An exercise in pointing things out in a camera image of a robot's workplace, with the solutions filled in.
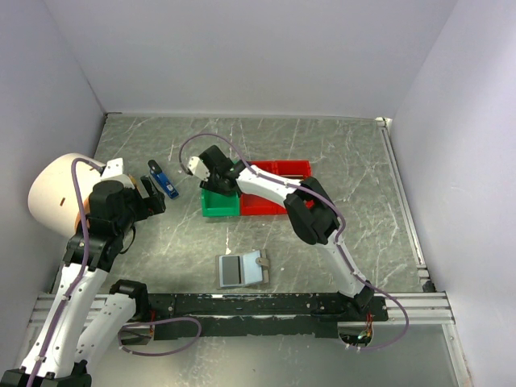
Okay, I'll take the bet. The red plastic bin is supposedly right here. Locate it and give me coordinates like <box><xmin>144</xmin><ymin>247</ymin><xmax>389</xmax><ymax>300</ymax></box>
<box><xmin>274</xmin><ymin>160</ymin><xmax>314</xmax><ymax>215</ymax></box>
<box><xmin>239</xmin><ymin>160</ymin><xmax>287</xmax><ymax>216</ymax></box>

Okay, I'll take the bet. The blue stapler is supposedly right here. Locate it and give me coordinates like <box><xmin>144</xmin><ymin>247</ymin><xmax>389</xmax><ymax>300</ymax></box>
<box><xmin>148</xmin><ymin>159</ymin><xmax>179</xmax><ymax>199</ymax></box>

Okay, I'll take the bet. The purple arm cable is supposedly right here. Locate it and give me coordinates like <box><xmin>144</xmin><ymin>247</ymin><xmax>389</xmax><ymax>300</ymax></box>
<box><xmin>23</xmin><ymin>157</ymin><xmax>202</xmax><ymax>387</ymax></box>
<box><xmin>178</xmin><ymin>133</ymin><xmax>410</xmax><ymax>352</ymax></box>

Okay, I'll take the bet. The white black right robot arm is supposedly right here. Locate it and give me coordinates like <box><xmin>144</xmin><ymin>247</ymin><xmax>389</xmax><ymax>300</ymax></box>
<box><xmin>188</xmin><ymin>145</ymin><xmax>374</xmax><ymax>321</ymax></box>

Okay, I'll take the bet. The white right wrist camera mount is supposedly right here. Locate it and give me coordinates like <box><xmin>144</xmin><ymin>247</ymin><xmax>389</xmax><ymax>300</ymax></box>
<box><xmin>187</xmin><ymin>156</ymin><xmax>210</xmax><ymax>181</ymax></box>

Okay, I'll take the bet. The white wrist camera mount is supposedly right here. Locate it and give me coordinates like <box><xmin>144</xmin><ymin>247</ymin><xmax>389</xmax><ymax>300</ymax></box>
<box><xmin>187</xmin><ymin>156</ymin><xmax>210</xmax><ymax>181</ymax></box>
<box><xmin>100</xmin><ymin>158</ymin><xmax>135</xmax><ymax>189</ymax></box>

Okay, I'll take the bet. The green plastic bin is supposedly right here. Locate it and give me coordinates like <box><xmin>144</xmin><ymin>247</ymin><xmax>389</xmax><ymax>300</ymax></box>
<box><xmin>201</xmin><ymin>188</ymin><xmax>240</xmax><ymax>218</ymax></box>

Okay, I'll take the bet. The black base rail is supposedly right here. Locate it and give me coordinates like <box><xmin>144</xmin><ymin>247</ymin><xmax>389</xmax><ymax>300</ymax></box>
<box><xmin>129</xmin><ymin>293</ymin><xmax>388</xmax><ymax>339</ymax></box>

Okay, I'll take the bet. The red middle plastic bin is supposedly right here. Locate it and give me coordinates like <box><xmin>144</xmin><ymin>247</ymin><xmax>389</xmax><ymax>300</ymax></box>
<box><xmin>239</xmin><ymin>160</ymin><xmax>287</xmax><ymax>216</ymax></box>

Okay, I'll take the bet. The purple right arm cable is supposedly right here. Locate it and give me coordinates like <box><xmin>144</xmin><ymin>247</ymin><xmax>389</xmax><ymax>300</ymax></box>
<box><xmin>178</xmin><ymin>133</ymin><xmax>410</xmax><ymax>352</ymax></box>

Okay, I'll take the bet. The red right plastic bin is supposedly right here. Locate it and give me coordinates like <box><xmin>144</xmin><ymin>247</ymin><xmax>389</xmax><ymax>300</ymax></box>
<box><xmin>274</xmin><ymin>160</ymin><xmax>314</xmax><ymax>215</ymax></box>

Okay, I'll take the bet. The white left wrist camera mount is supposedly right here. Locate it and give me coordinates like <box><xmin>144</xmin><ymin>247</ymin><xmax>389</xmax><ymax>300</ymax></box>
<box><xmin>100</xmin><ymin>158</ymin><xmax>135</xmax><ymax>189</ymax></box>

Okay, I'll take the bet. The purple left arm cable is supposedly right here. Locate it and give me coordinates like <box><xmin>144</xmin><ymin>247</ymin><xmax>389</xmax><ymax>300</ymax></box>
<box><xmin>23</xmin><ymin>157</ymin><xmax>202</xmax><ymax>387</ymax></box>

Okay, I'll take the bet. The white drum with orange lid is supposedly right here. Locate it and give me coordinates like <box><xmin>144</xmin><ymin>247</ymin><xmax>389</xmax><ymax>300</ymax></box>
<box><xmin>27</xmin><ymin>153</ymin><xmax>106</xmax><ymax>239</ymax></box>

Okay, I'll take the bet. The dark card left in holder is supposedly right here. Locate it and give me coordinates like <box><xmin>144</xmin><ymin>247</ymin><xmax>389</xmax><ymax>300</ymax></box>
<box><xmin>222</xmin><ymin>256</ymin><xmax>241</xmax><ymax>286</ymax></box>

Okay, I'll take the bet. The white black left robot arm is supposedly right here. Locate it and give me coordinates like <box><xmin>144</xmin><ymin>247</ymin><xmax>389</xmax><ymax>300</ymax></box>
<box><xmin>1</xmin><ymin>176</ymin><xmax>165</xmax><ymax>386</ymax></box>

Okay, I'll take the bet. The grey card holder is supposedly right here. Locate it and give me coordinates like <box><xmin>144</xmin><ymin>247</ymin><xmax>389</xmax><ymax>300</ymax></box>
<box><xmin>215</xmin><ymin>250</ymin><xmax>270</xmax><ymax>289</ymax></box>

